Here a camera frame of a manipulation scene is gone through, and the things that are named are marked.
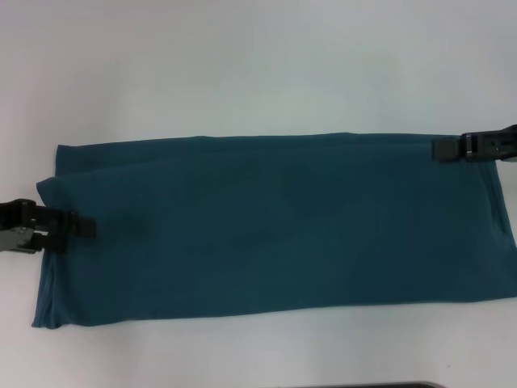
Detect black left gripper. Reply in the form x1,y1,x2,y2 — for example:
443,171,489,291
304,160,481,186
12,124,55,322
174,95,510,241
0,198,99,256

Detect teal blue FREE print T-shirt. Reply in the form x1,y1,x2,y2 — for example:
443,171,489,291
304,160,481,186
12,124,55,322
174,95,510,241
31,132,517,331

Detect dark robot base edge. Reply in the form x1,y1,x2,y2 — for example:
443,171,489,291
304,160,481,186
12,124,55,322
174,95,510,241
356,382,445,388

